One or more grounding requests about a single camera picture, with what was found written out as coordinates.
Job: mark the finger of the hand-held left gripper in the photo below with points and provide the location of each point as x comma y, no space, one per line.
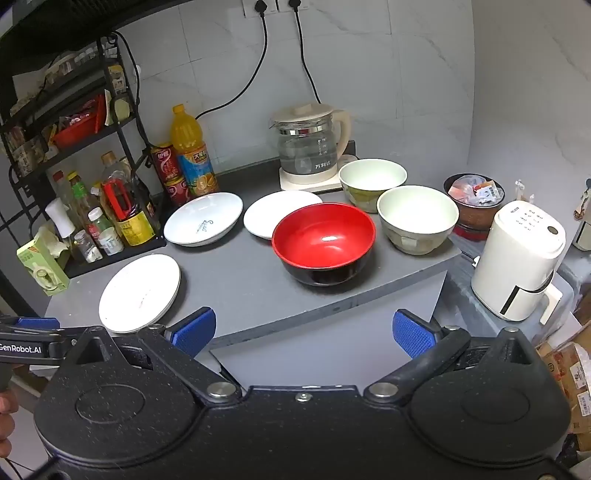
37,323

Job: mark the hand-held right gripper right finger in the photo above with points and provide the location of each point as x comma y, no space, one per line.
411,334

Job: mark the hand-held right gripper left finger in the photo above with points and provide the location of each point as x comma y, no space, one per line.
194,330

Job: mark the deep white plate blue print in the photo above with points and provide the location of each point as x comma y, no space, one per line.
203,214

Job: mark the pale green patterned bowl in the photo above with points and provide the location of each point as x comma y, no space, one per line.
415,217
371,177

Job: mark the red and black bowl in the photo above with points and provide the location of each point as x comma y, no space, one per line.
323,235

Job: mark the plain white plate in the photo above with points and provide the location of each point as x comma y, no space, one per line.
277,212

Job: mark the person's left hand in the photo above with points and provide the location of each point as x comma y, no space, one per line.
6,408

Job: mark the green tissue box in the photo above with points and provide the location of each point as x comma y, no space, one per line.
41,270

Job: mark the small clear spice jar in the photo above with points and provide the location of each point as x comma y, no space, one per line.
87,247

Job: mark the black metal kitchen rack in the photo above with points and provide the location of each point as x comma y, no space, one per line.
120,256

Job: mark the white squeeze bottle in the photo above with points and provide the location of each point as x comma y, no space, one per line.
60,217

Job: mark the white air fryer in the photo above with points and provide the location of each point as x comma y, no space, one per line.
512,258

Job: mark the yellow capped sauce bottle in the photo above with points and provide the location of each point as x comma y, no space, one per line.
81,196

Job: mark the trash bin with wrappers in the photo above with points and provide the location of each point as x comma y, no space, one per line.
475,216

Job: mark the red drink can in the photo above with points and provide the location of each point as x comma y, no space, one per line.
178,191
165,161

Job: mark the pile of sauce packets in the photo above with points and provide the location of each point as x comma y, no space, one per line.
475,190

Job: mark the cardboard box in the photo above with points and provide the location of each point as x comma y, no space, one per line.
568,369

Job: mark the orange juice bottle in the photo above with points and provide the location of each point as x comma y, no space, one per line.
194,161

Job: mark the cream kettle base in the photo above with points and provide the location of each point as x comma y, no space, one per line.
300,184

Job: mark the red plastic basket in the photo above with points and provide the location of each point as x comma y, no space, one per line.
76,131

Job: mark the glass electric kettle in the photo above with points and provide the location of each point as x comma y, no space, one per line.
304,147

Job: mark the row of spice jars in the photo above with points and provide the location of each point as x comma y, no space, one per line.
83,57

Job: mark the white wall outlet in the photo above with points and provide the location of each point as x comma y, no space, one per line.
277,5

